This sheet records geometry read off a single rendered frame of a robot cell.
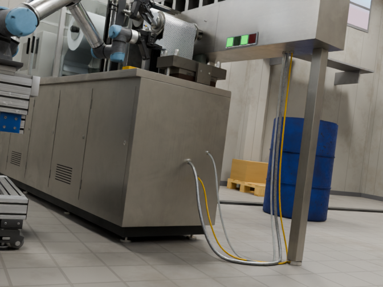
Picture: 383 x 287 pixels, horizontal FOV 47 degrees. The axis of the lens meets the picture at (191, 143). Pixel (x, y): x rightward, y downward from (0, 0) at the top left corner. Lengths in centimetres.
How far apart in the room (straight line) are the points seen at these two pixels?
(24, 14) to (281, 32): 126
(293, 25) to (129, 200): 122
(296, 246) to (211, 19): 146
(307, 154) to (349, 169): 627
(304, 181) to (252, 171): 397
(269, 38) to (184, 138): 70
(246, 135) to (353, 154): 263
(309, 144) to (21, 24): 148
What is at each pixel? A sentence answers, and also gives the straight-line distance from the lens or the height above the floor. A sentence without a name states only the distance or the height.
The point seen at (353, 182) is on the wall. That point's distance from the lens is 873.
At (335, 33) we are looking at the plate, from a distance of 240.
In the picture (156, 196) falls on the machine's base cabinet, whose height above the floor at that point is 26.
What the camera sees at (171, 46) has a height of 112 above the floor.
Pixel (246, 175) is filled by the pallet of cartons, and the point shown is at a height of 24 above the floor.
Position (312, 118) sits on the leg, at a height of 77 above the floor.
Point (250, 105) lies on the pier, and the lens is 675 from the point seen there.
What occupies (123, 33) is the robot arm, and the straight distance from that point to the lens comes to 246.
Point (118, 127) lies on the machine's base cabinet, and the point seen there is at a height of 59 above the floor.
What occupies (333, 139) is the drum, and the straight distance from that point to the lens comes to 431.
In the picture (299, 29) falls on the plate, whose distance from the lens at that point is 233.
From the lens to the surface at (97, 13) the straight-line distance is 363.
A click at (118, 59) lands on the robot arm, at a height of 96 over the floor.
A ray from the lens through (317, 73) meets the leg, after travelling 240.
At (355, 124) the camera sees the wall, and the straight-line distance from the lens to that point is 866.
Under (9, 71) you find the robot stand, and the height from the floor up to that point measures 77.
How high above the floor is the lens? 55
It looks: level
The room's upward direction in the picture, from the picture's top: 7 degrees clockwise
